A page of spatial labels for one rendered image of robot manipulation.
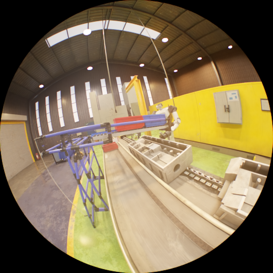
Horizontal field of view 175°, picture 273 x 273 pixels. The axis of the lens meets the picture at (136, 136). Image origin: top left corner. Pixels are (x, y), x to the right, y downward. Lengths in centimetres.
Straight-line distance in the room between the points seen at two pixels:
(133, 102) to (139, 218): 891
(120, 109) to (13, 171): 1163
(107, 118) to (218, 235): 719
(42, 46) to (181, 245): 1030
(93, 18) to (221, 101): 919
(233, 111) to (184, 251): 241
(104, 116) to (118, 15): 884
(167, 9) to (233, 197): 948
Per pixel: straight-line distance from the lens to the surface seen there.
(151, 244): 59
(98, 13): 902
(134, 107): 919
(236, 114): 246
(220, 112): 252
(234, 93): 246
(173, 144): 103
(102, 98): 858
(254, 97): 269
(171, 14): 958
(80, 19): 895
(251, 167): 76
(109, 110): 714
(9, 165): 1069
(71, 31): 931
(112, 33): 1027
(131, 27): 979
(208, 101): 285
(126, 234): 63
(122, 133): 88
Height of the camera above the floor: 133
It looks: 12 degrees down
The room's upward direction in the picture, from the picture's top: 12 degrees counter-clockwise
